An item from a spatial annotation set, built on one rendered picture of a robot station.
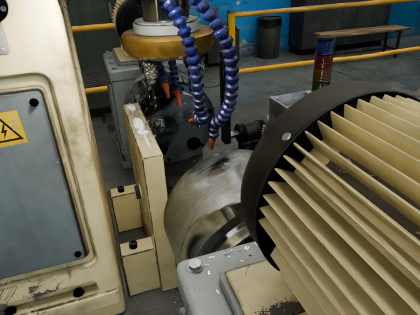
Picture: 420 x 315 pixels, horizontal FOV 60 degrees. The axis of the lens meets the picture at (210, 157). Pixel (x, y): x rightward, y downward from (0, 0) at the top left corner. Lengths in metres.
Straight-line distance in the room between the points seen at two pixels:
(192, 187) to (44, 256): 0.30
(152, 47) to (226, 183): 0.28
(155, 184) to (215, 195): 0.19
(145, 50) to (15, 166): 0.29
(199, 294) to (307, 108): 0.22
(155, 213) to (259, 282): 0.39
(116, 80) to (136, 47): 0.52
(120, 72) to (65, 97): 0.64
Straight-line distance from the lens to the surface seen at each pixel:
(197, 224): 0.53
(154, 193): 0.71
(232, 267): 0.41
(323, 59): 1.28
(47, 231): 0.69
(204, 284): 0.40
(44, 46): 0.57
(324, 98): 0.29
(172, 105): 1.02
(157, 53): 0.68
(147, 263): 0.83
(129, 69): 1.21
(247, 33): 6.29
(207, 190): 0.55
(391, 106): 0.28
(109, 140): 1.59
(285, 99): 0.96
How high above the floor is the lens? 1.46
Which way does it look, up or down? 29 degrees down
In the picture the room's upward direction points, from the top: 3 degrees counter-clockwise
